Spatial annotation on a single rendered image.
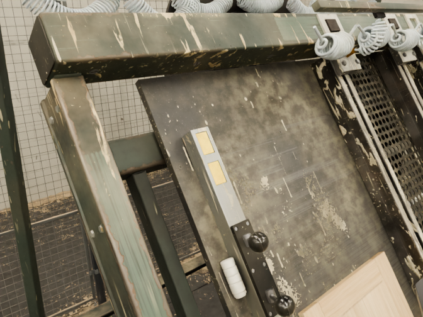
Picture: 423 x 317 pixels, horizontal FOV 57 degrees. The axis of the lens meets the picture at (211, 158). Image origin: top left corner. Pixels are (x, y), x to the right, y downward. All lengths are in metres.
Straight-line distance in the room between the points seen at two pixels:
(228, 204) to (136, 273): 0.25
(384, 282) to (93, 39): 0.94
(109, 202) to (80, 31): 0.31
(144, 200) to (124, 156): 0.10
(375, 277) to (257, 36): 0.70
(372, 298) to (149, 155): 0.69
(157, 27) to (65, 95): 0.24
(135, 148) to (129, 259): 0.26
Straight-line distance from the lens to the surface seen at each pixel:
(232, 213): 0.83
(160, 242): 0.84
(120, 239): 0.70
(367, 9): 1.14
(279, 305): 0.74
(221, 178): 0.84
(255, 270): 0.83
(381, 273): 1.20
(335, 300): 1.04
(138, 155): 0.85
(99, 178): 0.71
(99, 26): 0.79
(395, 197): 1.24
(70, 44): 0.75
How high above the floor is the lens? 1.90
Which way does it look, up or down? 17 degrees down
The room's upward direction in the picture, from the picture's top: 3 degrees counter-clockwise
